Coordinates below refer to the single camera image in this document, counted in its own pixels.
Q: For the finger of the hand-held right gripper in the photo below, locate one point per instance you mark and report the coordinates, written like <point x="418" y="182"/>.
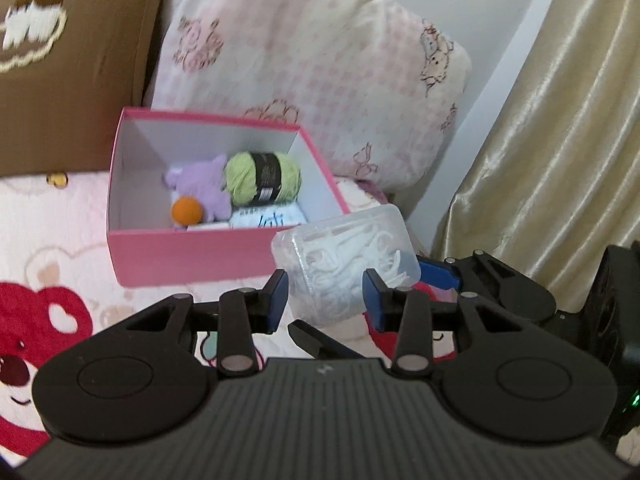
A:
<point x="320" y="342"/>
<point x="440" y="275"/>

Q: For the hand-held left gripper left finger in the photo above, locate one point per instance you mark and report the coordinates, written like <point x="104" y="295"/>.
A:
<point x="277" y="302"/>

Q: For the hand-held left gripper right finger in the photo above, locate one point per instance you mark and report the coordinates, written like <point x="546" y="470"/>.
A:
<point x="375" y="305"/>

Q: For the clear plastic floss pick box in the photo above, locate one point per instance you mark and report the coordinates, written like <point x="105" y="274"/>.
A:
<point x="340" y="245"/>

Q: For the blue white wet wipes pack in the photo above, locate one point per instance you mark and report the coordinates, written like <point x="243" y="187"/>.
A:
<point x="270" y="217"/>

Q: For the pink cardboard box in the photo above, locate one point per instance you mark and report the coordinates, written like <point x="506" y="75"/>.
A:
<point x="190" y="255"/>

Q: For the small white tissue pack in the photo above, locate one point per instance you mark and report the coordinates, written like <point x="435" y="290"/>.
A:
<point x="205" y="227"/>

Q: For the orange sponge ball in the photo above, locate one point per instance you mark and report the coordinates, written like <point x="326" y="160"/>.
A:
<point x="187" y="210"/>

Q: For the green yarn ball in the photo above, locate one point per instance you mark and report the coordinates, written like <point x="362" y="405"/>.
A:
<point x="240" y="175"/>

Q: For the purple plush toy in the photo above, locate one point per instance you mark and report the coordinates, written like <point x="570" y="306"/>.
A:
<point x="200" y="185"/>

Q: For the gold satin curtain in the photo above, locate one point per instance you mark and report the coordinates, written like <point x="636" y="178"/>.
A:
<point x="550" y="135"/>

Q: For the red bear printed blanket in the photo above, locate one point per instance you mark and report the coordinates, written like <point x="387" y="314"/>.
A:
<point x="60" y="250"/>

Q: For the pink checkered pillow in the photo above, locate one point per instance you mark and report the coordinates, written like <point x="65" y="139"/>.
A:
<point x="300" y="60"/>

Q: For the brown embroidered pillow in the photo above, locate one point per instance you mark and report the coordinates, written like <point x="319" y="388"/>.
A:
<point x="90" y="85"/>

